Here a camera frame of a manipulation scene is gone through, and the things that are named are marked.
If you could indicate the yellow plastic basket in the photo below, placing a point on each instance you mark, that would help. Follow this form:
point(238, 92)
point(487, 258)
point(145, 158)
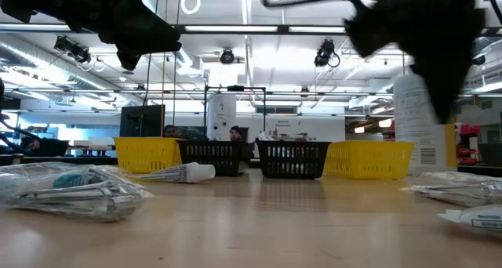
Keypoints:
point(368, 160)
point(145, 154)

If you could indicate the white pillar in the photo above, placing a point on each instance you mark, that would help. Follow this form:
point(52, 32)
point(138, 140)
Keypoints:
point(221, 115)

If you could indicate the black plastic basket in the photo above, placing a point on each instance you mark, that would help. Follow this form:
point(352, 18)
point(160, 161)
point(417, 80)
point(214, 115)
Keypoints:
point(212, 156)
point(292, 160)

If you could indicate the dark storage crate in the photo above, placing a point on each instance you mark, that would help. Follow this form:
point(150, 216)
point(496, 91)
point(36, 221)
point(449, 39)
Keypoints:
point(490, 154)

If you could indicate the small black ceiling camera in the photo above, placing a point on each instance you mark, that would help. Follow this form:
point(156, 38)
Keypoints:
point(478, 60)

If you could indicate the white red toothpaste tube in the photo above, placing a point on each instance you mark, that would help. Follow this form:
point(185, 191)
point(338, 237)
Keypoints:
point(176, 174)

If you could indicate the person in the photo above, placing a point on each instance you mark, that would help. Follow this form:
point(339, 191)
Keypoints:
point(171, 132)
point(235, 134)
point(47, 147)

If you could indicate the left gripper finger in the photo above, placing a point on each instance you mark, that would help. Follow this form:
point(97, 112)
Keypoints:
point(128, 60)
point(149, 33)

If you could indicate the white wipes canister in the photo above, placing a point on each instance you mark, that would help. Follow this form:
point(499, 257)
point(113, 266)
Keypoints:
point(412, 142)

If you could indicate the silver ventilation duct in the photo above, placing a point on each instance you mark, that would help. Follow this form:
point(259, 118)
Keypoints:
point(39, 64)
point(492, 44)

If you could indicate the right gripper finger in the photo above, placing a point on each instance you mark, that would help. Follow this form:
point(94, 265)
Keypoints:
point(437, 88)

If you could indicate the white purple toothpaste tube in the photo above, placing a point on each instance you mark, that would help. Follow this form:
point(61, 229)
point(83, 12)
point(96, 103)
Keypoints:
point(478, 219)

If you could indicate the black aluminium table frame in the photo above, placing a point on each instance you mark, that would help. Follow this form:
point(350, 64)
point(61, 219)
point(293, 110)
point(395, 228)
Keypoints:
point(78, 160)

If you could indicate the red storage bins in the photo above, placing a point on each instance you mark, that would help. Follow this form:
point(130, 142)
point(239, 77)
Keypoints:
point(468, 142)

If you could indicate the black monitor panel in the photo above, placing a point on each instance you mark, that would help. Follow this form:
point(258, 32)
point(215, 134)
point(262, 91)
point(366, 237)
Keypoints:
point(141, 121)

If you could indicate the black overhead beam with lights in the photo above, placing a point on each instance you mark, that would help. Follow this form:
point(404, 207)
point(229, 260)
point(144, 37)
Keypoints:
point(282, 29)

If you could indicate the black tubular stand frame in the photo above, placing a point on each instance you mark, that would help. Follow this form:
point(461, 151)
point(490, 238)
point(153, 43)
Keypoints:
point(235, 88)

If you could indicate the blue toothbrush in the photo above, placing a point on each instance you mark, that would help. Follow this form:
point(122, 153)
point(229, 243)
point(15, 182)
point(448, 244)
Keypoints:
point(72, 179)

